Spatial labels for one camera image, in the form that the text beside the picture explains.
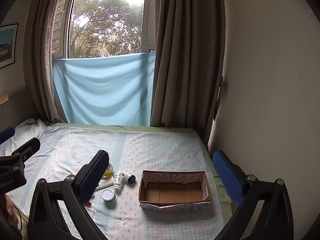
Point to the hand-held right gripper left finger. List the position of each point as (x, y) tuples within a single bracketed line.
[(95, 175)]

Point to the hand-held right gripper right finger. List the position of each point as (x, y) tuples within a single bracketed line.
[(228, 177)]

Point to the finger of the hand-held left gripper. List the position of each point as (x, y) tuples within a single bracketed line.
[(28, 148), (7, 134)]

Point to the yellow clear tape roll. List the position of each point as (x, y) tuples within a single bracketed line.
[(108, 172)]

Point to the white remote control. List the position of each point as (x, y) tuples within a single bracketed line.
[(106, 185)]

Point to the pale green round jar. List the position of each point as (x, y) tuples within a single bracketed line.
[(108, 195)]

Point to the white bottle with green print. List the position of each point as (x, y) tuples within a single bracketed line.
[(119, 180)]

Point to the dark green jar white lid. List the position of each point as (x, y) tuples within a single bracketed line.
[(130, 179)]

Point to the paper-wrapped cardboard box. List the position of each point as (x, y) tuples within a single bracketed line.
[(172, 192)]

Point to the person's left hand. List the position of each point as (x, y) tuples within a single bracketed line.
[(8, 208)]

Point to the white crumpled cloth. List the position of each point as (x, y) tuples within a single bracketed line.
[(32, 127)]

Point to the small tan object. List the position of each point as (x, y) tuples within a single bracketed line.
[(3, 98)]

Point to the light blue hanging cloth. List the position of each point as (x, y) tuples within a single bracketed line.
[(100, 92)]

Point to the louvred window shutter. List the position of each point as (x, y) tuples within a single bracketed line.
[(58, 30)]

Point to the framed wall picture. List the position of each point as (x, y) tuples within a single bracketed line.
[(6, 45)]

